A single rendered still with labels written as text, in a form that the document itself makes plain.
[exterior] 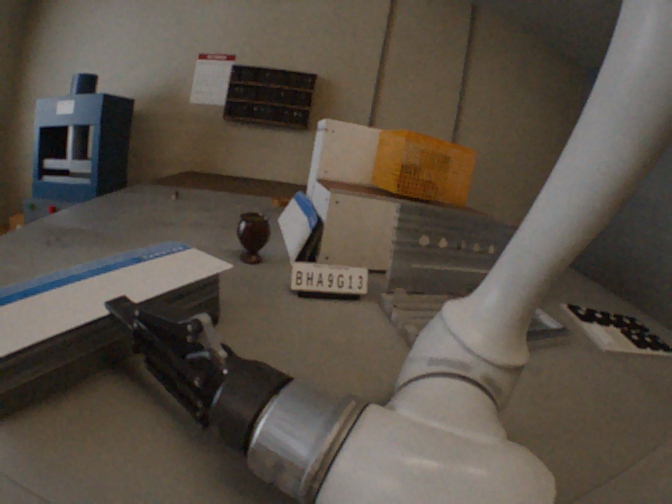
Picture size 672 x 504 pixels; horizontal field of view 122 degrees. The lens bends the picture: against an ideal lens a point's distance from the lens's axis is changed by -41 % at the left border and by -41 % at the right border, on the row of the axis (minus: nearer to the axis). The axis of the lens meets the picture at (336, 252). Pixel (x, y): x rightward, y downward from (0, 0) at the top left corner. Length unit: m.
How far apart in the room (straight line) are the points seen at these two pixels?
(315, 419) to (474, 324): 0.16
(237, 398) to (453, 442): 0.14
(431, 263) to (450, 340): 0.42
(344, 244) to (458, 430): 0.62
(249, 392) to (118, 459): 0.18
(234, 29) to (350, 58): 0.91
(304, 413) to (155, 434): 0.20
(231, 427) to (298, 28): 2.48
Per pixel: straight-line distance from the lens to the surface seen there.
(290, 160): 2.37
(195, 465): 0.34
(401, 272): 0.64
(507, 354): 0.29
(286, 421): 0.20
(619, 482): 0.53
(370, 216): 0.77
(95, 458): 0.36
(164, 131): 2.61
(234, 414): 0.23
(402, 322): 0.57
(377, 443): 0.20
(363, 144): 0.98
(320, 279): 0.64
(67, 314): 0.39
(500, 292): 0.28
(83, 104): 2.27
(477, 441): 0.21
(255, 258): 0.76
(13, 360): 0.41
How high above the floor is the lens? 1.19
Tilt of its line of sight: 18 degrees down
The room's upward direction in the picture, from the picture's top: 10 degrees clockwise
